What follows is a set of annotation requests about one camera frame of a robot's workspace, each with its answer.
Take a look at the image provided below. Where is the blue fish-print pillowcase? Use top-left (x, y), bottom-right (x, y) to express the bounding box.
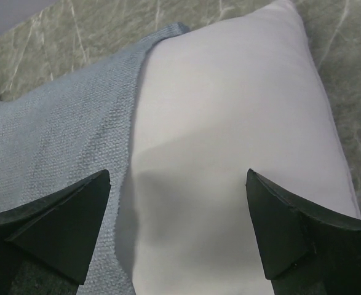
top-left (0, 23), bottom-right (188, 294)

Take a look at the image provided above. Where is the white pillow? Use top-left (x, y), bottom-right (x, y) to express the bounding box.
top-left (129, 1), bottom-right (360, 294)

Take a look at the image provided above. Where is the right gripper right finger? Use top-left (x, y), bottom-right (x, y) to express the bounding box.
top-left (245, 170), bottom-right (361, 295)

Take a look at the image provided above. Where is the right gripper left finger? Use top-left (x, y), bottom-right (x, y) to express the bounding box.
top-left (0, 170), bottom-right (111, 294)

